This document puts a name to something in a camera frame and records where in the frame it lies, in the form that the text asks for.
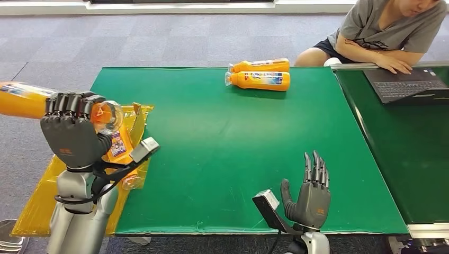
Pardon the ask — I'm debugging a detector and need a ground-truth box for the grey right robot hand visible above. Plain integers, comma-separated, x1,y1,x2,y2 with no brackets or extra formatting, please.
280,150,331,230

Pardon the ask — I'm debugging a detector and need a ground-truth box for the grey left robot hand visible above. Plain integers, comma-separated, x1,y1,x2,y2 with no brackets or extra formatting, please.
40,92,114,170

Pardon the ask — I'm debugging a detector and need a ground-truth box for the person's right hand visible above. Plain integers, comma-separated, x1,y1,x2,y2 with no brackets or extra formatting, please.
373,54,414,75

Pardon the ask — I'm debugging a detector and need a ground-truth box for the orange bottle with clear cap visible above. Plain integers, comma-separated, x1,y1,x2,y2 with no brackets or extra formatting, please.
0,81,124,135

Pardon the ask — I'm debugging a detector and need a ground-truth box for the orange bottle with white label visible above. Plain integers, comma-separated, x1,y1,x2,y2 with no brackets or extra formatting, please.
103,126,145,191

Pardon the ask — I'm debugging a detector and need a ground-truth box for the orange bottle with narrow label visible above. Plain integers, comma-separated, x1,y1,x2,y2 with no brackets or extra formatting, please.
228,58,291,74

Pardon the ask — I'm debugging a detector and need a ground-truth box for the orange bottle with blue label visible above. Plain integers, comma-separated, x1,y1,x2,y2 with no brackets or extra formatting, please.
224,71,291,92

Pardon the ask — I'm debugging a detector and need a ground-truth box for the dark grey laptop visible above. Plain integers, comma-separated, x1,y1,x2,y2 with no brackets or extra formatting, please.
363,67,449,105

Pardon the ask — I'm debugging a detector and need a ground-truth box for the person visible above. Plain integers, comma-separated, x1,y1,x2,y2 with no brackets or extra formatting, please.
294,0,449,75

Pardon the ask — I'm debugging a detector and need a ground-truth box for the yellow plastic sheet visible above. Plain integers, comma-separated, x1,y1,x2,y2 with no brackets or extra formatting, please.
10,103,155,238

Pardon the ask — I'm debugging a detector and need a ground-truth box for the green table with metal rim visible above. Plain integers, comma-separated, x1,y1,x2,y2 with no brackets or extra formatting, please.
331,62,449,241

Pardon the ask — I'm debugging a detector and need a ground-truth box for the green table mat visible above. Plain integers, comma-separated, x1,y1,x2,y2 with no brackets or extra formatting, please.
89,66,410,236

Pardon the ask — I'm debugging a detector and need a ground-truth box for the dark equipment under table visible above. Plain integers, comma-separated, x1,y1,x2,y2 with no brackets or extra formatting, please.
388,237,449,254

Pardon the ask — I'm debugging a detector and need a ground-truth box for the silver metal base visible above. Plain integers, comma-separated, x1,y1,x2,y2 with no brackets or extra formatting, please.
0,219,30,254

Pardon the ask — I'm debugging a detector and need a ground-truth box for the white paper scrap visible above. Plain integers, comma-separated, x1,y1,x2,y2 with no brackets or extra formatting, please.
128,237,152,247

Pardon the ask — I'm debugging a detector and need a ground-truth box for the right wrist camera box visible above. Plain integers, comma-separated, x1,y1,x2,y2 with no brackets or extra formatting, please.
252,189,293,235

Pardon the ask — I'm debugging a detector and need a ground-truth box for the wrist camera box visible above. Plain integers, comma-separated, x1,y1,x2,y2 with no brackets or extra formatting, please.
129,137,160,165
252,189,293,235

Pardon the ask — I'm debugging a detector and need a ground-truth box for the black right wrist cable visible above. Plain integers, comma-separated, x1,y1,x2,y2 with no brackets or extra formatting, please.
266,229,282,254

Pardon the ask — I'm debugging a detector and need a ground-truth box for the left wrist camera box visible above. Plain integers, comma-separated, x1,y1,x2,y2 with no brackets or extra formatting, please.
129,137,160,165

